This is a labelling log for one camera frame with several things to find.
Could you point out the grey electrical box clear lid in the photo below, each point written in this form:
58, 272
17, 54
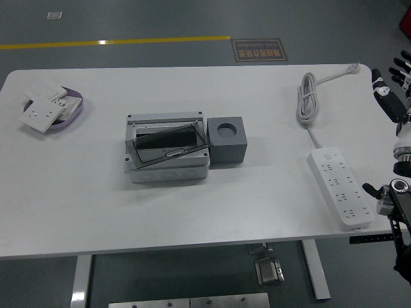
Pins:
167, 174

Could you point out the steel base plate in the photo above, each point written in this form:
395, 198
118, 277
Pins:
149, 303
229, 301

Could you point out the white table leg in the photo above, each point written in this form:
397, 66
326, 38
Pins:
316, 272
80, 282

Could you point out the red object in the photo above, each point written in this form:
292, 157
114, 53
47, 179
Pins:
406, 22

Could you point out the small metal floor plate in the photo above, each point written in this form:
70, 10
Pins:
54, 15

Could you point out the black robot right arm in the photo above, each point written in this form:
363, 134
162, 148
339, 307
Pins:
401, 199

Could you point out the yellow floor tape line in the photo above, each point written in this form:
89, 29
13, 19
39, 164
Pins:
160, 40

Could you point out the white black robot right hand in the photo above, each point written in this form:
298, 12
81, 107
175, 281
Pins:
390, 102

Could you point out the purple tray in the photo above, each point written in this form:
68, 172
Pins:
75, 94

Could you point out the metal bracket under table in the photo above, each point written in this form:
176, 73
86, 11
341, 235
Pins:
257, 248

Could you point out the white wall switch plate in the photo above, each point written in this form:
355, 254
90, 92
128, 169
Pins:
45, 89

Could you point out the grey cube with round hole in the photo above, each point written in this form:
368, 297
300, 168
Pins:
228, 150

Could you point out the black table control panel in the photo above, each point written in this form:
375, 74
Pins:
369, 239

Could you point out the metal floor socket box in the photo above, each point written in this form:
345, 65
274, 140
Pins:
268, 272

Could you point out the white socket plate with holes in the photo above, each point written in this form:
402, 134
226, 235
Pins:
69, 104

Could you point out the white wall socket plate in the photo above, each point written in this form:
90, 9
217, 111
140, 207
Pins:
40, 114

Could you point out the brown floor sign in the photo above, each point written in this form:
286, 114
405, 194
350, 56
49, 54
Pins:
259, 50

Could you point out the white power strip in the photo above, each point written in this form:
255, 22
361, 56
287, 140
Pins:
337, 183

